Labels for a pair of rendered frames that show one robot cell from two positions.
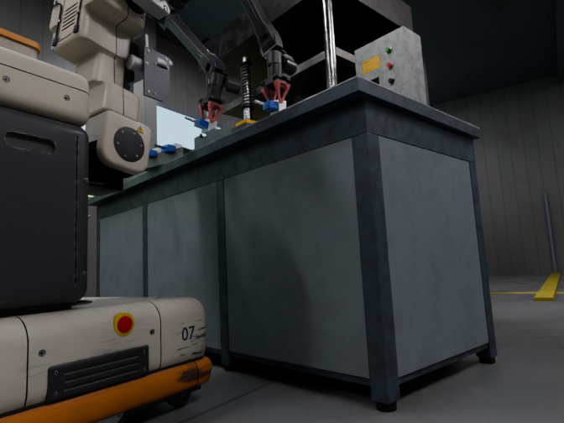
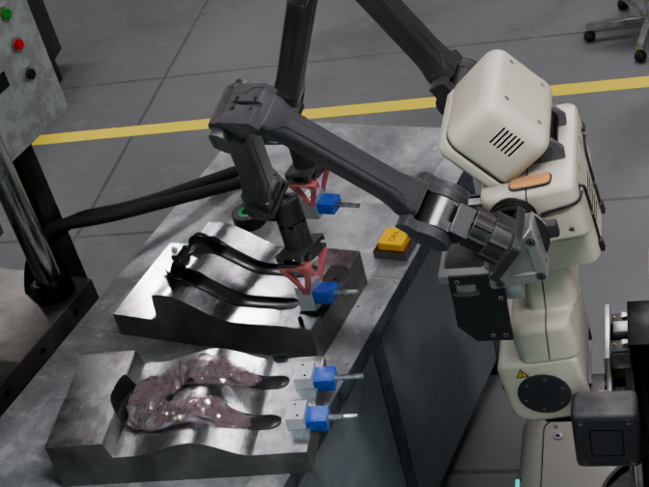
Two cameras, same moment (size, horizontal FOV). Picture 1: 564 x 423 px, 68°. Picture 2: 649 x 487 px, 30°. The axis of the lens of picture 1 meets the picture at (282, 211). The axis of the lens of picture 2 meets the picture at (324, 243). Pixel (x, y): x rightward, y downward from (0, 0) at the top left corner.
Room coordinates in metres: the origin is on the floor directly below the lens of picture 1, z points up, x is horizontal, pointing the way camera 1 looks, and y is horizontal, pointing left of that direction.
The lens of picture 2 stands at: (2.07, 2.20, 2.42)
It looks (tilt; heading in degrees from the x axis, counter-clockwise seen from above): 35 degrees down; 256
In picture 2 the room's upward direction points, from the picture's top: 15 degrees counter-clockwise
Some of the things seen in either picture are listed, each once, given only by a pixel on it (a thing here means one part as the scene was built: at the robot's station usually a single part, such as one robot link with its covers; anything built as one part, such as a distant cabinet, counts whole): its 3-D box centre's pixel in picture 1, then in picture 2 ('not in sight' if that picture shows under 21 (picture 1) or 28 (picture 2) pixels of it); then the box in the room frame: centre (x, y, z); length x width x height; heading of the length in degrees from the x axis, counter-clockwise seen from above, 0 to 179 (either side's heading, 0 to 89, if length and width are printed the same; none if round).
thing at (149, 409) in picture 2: not in sight; (187, 391); (1.94, 0.37, 0.90); 0.26 x 0.18 x 0.08; 150
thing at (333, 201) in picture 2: (268, 105); (332, 204); (1.47, 0.03, 0.93); 0.13 x 0.05 x 0.05; 132
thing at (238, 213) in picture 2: not in sight; (248, 216); (1.61, -0.23, 0.82); 0.08 x 0.08 x 0.04
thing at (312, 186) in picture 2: (273, 94); (309, 186); (1.50, 0.01, 0.99); 0.07 x 0.07 x 0.09; 42
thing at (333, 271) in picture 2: not in sight; (337, 280); (1.55, 0.21, 0.87); 0.05 x 0.05 x 0.04; 42
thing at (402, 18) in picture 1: (299, 63); not in sight; (2.77, -0.17, 1.75); 1.30 x 0.84 x 0.61; 42
